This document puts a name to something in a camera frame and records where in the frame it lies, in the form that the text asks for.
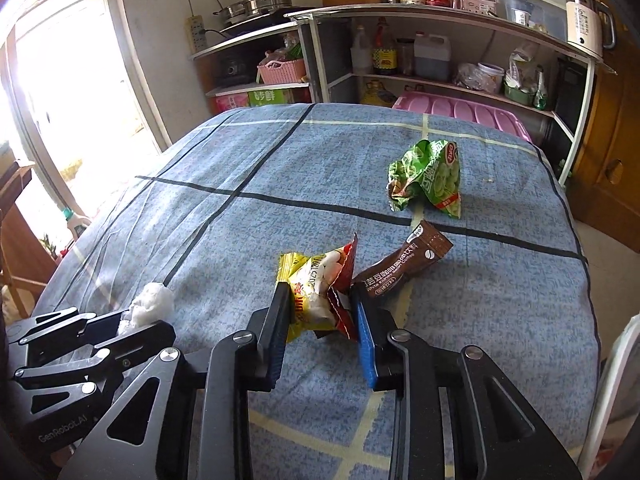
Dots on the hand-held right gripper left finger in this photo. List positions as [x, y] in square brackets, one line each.
[281, 340]

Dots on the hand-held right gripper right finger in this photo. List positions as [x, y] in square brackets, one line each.
[365, 345]

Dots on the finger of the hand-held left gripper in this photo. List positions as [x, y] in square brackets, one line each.
[60, 332]
[140, 342]

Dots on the white tissue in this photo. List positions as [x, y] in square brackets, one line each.
[152, 302]

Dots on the yellow red snack bag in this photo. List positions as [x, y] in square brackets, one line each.
[315, 280]

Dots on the white trash bin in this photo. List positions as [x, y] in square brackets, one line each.
[612, 385]

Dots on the brown coffee drink packet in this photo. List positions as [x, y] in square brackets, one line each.
[400, 270]

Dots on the wooden chair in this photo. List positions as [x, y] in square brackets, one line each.
[20, 240]

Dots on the white green detergent bottle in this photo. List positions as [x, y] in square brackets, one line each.
[77, 225]

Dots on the blue plaid tablecloth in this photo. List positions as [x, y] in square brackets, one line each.
[250, 170]

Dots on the green snack bag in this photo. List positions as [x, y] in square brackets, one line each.
[430, 170]

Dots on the pink printed carton box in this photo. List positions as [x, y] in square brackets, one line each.
[231, 104]

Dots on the green printed carton box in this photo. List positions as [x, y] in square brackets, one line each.
[272, 96]

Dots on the yellow cooking oil bottle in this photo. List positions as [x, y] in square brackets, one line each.
[377, 95]

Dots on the pink plastic stool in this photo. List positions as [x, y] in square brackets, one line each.
[460, 112]

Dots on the window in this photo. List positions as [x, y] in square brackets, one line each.
[65, 70]

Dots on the pink woven basket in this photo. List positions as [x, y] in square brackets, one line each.
[282, 72]

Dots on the clear bag of food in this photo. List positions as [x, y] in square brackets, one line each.
[467, 77]

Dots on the dark glass jar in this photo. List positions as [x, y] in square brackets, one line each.
[406, 59]

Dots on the clear plastic bottle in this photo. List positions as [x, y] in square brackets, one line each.
[362, 55]

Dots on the red capped soy sauce bottle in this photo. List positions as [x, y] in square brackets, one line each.
[385, 55]

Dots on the white plastic jerrycan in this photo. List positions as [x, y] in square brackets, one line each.
[432, 60]

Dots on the white plastic tub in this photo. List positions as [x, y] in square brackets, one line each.
[489, 79]

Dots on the small white shelf unit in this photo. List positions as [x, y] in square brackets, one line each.
[250, 35]

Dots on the green glass bottle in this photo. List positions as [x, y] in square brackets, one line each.
[540, 92]

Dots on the white power strip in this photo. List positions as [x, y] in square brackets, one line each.
[197, 34]

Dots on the white plastic bag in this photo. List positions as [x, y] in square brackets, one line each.
[522, 67]

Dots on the black induction cooker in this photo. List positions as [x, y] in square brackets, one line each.
[260, 21]

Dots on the wooden door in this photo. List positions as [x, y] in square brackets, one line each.
[610, 125]

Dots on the stainless steel lidded pan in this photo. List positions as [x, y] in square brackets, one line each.
[231, 12]

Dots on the stainless steel steamer pot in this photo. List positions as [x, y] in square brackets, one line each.
[267, 1]

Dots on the long white shelf unit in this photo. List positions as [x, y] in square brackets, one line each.
[450, 15]

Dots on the pink utensil rack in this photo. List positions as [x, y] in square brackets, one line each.
[480, 6]

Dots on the clear plastic storage box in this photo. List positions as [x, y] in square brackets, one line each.
[532, 10]

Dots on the white electric kettle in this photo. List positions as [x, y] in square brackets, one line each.
[582, 22]

